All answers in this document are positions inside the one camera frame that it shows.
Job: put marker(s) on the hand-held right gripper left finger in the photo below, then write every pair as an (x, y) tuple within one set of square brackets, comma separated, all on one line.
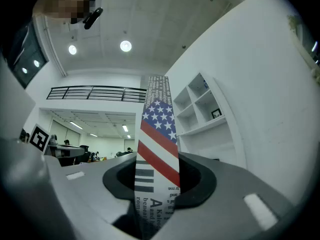
[(75, 199)]

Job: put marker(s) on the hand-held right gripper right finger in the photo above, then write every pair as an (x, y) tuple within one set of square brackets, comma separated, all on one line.
[(225, 199)]

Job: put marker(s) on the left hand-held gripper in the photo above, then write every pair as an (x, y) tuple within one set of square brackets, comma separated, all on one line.
[(38, 137)]

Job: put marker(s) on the newspaper print flag box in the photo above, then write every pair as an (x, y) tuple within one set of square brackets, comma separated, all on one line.
[(157, 139)]

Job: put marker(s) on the black office chair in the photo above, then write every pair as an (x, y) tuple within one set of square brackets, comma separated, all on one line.
[(85, 154)]

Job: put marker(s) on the fluorescent tube light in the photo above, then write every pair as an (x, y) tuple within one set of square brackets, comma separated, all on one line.
[(125, 128), (93, 134), (76, 125)]

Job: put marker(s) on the black metal railing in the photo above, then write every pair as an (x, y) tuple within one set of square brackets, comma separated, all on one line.
[(100, 93)]

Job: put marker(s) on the round ceiling light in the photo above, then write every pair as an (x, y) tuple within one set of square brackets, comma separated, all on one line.
[(125, 45), (72, 49)]

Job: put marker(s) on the dark glass window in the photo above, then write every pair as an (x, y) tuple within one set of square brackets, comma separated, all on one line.
[(27, 56)]

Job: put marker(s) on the small blue item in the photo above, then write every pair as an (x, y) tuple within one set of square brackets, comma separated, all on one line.
[(205, 84)]

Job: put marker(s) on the person's head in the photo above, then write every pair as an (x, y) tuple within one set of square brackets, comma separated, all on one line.
[(62, 1)]

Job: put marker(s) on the white wall shelf unit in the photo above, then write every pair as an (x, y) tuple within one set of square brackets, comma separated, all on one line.
[(225, 144)]

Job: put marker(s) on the black picture frame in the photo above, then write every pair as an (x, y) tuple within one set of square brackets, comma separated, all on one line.
[(216, 113)]

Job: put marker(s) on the black head camera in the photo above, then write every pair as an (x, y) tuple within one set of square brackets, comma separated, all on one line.
[(93, 17)]

